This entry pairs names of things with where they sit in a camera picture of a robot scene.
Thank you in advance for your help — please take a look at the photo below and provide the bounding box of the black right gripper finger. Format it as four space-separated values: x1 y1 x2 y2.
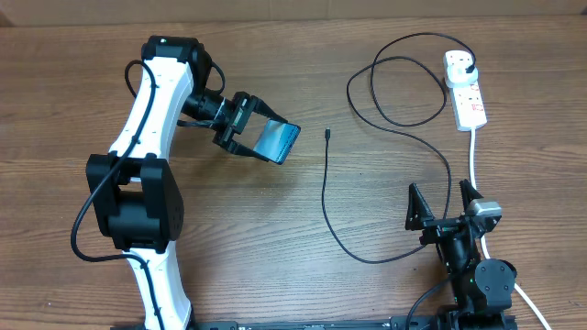
404 183 434 231
459 180 482 215

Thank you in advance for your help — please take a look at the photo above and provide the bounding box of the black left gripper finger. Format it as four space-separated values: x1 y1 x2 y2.
252 96 288 123
227 140 269 161

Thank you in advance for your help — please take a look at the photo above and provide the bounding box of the Galaxy S24+ smartphone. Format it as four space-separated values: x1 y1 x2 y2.
253 119 301 165

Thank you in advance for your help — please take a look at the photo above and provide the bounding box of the black USB charging cable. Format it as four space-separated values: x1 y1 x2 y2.
320 31 478 265

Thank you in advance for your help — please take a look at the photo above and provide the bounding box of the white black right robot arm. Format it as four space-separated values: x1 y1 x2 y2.
404 180 517 330

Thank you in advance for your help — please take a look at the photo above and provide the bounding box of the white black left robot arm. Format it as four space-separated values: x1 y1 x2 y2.
71 36 301 329

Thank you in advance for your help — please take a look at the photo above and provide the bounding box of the white charger plug adapter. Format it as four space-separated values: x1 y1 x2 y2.
445 64 479 89

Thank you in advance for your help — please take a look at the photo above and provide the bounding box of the white power strip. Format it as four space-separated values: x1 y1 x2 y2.
443 49 487 131

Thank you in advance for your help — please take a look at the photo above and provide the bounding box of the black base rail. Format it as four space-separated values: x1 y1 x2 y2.
110 316 518 330

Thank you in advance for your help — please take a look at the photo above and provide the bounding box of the white power strip cord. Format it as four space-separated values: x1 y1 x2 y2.
468 127 551 330

